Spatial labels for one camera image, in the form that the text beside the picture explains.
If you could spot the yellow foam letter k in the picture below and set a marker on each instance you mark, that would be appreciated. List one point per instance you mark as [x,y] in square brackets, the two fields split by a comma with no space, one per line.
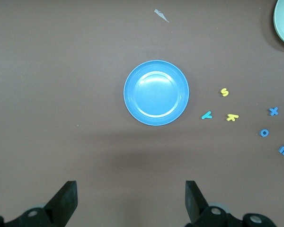
[231,117]

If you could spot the blue foam letter o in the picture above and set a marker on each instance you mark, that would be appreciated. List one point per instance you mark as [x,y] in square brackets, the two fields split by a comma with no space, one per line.
[261,133]

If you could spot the blue foam letter x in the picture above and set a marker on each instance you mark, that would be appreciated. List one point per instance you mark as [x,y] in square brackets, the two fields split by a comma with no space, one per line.
[273,111]

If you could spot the small white paper scrap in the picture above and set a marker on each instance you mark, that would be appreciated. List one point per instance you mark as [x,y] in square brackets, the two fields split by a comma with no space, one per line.
[161,15]

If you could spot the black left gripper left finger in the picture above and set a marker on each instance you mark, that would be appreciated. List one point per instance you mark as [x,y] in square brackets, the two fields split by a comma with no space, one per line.
[61,203]

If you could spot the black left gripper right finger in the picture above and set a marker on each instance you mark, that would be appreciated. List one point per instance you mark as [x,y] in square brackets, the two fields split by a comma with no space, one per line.
[196,203]

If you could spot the brown table cover sheet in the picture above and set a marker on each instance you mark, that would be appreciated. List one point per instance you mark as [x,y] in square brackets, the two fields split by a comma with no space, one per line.
[61,94]

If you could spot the blue round plate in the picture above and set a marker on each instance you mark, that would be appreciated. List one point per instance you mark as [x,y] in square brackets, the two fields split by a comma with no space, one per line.
[156,94]

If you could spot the teal foam letter y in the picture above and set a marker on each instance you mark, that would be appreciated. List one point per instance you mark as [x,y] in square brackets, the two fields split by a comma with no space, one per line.
[207,116]

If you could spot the yellow foam letter s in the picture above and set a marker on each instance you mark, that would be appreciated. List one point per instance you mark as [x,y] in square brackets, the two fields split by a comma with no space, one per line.
[224,92]

